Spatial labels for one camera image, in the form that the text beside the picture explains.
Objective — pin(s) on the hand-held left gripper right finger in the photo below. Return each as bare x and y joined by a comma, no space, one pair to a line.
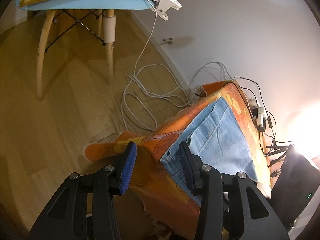
187,172

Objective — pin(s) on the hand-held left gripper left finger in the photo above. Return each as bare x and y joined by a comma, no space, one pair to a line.
128,170

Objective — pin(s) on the light blue denim pants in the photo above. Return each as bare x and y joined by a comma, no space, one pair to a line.
220,140

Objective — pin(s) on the orange floral tablecloth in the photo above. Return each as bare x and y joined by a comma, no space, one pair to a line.
170,200

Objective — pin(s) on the small black tripod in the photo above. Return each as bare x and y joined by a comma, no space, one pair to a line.
280,145

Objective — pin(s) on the white power strip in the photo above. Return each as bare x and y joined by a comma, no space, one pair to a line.
260,117

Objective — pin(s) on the metal door stopper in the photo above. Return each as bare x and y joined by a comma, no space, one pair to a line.
168,40

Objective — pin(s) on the white clip lamp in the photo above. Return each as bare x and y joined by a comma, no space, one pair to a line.
165,3

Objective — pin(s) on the blue seat wooden chair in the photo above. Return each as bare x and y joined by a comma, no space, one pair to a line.
75,5

